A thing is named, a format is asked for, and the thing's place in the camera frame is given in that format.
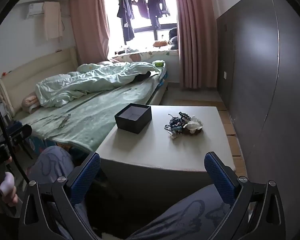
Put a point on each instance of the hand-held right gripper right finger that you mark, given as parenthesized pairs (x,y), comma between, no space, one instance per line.
(220,180)

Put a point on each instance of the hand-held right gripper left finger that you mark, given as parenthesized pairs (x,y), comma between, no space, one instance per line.
(87,177)

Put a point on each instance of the black box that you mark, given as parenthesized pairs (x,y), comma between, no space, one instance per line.
(130,127)

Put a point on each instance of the pile of mixed jewelry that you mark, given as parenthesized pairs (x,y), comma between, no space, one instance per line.
(182,125)

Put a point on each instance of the person's left hand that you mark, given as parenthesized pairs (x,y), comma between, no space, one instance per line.
(6,183)

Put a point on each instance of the pink pillow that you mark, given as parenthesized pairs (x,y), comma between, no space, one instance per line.
(30,102)

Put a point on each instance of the person's left leg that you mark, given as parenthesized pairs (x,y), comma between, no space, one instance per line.
(52,160)

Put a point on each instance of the person's leg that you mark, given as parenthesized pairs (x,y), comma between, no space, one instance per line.
(180,212)
(52,160)

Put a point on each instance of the cardboard floor sheets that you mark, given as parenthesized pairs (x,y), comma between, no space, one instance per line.
(230,140)

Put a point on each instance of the eyeglasses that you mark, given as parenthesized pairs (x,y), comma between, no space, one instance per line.
(65,121)

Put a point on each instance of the person's right leg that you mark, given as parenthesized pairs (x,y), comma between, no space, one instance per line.
(180,212)

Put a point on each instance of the white square table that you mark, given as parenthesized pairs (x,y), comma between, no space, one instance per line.
(152,150)

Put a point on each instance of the cream upholstered bed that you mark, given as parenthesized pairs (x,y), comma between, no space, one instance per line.
(40,65)

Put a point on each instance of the light green duvet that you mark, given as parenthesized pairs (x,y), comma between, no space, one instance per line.
(77,85)

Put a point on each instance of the white air conditioner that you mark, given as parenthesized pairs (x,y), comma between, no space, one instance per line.
(33,10)

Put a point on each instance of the pink curtain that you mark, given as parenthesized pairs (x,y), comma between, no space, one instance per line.
(90,30)
(190,42)

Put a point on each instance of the small green box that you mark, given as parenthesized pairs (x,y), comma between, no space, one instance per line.
(158,63)

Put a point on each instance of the printed windowsill cushion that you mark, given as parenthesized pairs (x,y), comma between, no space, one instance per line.
(145,55)

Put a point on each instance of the dark grey plush toy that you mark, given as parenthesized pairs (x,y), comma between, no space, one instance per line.
(173,40)

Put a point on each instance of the orange plush toy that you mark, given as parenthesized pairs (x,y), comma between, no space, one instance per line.
(160,43)

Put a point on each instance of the white wall socket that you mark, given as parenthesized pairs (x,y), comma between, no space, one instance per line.
(225,75)

